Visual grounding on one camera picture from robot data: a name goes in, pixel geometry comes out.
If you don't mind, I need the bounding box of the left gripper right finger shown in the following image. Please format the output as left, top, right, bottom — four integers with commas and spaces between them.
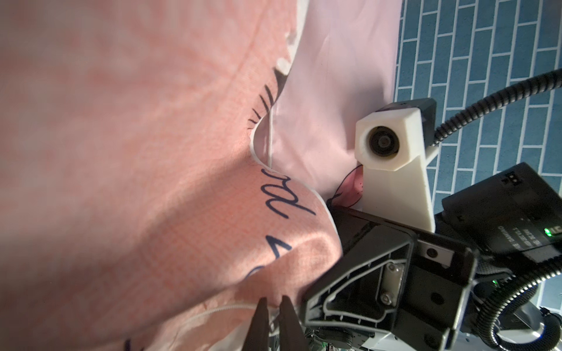
278, 295, 307, 351

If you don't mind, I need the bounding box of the light pink strawberry pillow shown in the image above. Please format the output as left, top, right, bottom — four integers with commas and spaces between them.
250, 1, 402, 207

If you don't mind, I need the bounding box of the black corrugated camera cable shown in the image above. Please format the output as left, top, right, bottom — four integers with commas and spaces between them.
432, 67, 562, 146

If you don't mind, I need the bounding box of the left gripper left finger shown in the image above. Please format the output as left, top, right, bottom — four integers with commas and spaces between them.
247, 297, 269, 351

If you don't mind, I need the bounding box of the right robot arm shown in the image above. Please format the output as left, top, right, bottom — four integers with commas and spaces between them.
300, 163, 561, 350

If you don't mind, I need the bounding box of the salmon pink feather pillow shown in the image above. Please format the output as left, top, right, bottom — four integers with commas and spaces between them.
1, 1, 342, 350

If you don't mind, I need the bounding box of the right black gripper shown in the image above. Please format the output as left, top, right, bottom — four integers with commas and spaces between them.
299, 207, 479, 350

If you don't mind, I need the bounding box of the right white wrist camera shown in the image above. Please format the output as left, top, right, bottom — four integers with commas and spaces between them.
355, 98, 438, 232

